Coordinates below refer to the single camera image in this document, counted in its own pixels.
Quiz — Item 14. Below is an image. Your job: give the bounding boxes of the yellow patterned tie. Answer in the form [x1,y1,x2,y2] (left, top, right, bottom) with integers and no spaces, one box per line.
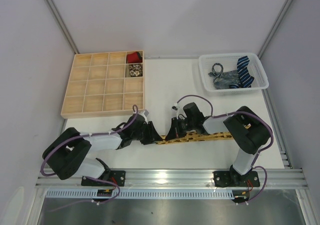
[156,124,251,146]

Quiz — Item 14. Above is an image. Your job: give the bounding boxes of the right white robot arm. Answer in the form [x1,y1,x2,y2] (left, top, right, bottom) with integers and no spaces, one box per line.
[165,102,274,187]

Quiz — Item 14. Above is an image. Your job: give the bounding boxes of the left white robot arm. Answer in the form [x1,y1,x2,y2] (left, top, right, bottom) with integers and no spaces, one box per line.
[40,114,163,181]

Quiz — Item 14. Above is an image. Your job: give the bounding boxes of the grey paisley tie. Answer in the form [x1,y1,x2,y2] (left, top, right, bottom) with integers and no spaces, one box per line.
[208,63,238,90]

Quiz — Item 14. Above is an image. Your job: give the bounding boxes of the wooden compartment tray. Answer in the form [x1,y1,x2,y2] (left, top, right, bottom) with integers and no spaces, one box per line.
[60,50,145,119]

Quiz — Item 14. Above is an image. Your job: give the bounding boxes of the rolled floral tie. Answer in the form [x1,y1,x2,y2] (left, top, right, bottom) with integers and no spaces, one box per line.
[128,63,143,77]

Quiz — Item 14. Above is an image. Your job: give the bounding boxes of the blue striped tie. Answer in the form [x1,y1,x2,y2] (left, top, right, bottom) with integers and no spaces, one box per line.
[229,56,255,89]

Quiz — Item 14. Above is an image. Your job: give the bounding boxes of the white plastic basket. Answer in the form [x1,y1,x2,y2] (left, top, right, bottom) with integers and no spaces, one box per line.
[198,52,269,95]

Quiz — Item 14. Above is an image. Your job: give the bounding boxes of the rolled red tie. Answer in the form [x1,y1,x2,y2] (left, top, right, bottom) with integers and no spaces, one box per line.
[126,51,143,64]

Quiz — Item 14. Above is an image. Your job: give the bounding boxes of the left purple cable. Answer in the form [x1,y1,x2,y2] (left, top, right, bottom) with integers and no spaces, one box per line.
[39,104,140,211]

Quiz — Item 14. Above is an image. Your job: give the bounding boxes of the purple cable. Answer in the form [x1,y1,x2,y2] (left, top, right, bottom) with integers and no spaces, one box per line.
[173,94,275,206]
[39,104,140,211]

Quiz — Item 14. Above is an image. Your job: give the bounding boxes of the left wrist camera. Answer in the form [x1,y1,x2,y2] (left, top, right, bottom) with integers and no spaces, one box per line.
[139,110,149,123]

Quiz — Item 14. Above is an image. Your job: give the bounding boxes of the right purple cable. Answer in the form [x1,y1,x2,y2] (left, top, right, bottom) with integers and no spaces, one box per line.
[173,94,275,206]

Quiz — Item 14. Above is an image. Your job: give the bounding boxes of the aluminium mounting rail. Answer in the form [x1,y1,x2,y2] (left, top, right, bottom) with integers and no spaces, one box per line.
[35,168,308,190]

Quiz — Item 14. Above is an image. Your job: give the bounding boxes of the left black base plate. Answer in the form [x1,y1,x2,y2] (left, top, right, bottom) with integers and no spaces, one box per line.
[81,170,126,187]

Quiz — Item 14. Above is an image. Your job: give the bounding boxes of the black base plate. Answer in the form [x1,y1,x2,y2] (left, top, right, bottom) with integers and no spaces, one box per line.
[81,170,126,187]
[213,170,260,188]

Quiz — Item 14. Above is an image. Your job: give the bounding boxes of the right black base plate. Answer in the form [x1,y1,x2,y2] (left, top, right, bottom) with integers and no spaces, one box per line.
[213,170,260,188]

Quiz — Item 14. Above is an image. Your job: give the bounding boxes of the white slotted cable duct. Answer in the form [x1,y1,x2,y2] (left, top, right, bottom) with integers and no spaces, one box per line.
[45,188,235,200]

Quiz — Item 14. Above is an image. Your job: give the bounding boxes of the right aluminium frame post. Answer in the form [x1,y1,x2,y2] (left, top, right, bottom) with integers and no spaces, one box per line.
[257,0,295,59]

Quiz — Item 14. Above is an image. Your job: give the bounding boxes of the aluminium frame post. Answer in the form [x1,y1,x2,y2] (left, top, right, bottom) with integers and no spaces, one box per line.
[257,0,295,59]
[43,0,79,54]

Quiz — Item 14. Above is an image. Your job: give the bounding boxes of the left aluminium frame post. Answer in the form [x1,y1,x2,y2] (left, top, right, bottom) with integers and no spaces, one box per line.
[43,0,79,54]

